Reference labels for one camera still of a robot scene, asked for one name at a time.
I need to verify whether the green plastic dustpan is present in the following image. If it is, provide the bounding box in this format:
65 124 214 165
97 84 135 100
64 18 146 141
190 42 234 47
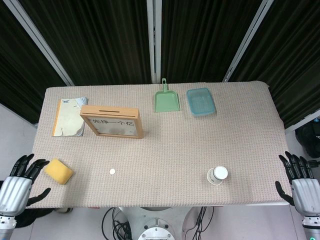
153 77 181 113

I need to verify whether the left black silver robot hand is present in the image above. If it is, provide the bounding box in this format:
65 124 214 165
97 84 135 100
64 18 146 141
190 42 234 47
0 153 52 217

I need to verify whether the white paper cup blue print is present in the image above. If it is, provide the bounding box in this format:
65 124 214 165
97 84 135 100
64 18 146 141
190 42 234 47
206 166 229 186

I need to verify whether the clear container with blue lid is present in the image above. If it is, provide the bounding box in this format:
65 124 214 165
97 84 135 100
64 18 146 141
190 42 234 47
186 87 217 118

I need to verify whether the wooden frame money box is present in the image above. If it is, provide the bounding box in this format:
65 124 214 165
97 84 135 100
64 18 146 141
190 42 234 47
79 104 145 140

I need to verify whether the black curtain panel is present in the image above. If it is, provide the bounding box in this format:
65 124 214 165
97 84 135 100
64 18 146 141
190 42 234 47
229 0 320 130
0 0 68 125
18 0 154 87
161 0 263 83

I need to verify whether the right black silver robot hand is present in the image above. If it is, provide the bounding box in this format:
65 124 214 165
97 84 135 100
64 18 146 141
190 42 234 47
274 150 320 219

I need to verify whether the black equipment bag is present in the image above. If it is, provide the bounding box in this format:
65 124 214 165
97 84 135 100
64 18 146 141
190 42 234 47
294 119 320 159

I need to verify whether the beige woven tablecloth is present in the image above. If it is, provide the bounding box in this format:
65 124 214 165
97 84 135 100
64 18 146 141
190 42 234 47
24 80 296 209

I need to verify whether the black cable bundle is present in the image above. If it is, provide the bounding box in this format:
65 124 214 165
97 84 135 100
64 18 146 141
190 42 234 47
102 207 131 240
192 206 216 240

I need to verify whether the white grey robot torso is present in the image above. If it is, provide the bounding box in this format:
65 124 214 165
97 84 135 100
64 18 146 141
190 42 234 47
118 206 193 240

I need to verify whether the yellow sponge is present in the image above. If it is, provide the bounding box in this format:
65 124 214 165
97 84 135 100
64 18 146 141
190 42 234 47
43 158 74 186

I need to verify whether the white metal frame post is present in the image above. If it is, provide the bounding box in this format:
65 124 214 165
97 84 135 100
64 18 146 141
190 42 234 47
221 0 278 83
146 0 163 85
3 0 76 87

